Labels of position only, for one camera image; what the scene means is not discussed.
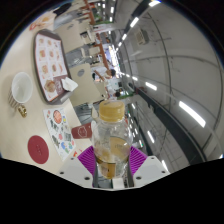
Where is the colourful printed flyer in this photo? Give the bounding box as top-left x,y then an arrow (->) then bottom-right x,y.
42,107 -> 77,162

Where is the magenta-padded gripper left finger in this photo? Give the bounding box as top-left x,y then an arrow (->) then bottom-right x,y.
59,145 -> 100,189

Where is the dark food tray paper liner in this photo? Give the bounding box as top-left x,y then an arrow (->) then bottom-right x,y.
32,29 -> 76,106

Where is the group of beige chairs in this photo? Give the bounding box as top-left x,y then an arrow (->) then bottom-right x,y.
78,0 -> 116,101

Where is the black backpack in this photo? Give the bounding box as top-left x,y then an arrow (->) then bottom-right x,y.
53,3 -> 73,17

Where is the person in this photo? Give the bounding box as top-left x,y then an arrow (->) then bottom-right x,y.
94,66 -> 118,83
111,90 -> 123,101

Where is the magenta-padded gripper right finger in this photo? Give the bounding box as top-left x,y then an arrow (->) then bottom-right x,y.
126,146 -> 171,189

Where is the beige chair with round hole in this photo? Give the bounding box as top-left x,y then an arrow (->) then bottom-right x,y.
54,19 -> 89,51
68,63 -> 106,108

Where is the clear bottle with tan cap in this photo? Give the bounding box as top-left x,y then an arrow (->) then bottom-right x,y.
91,99 -> 134,180

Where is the ceiling air conditioner unit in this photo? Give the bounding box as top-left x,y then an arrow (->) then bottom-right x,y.
134,29 -> 150,46

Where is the flat round red coaster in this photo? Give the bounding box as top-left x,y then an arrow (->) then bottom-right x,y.
27,134 -> 50,165

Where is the red paper cup with lid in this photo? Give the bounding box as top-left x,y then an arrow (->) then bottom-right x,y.
70,121 -> 98,140

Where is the white patterned mug gold handle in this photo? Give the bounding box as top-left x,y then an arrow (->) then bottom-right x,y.
7,71 -> 34,118

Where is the crumpled white napkin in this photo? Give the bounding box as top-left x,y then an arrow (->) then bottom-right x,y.
61,77 -> 79,93

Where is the group of ceiling lights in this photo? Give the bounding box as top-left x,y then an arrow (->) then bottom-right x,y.
96,0 -> 224,168

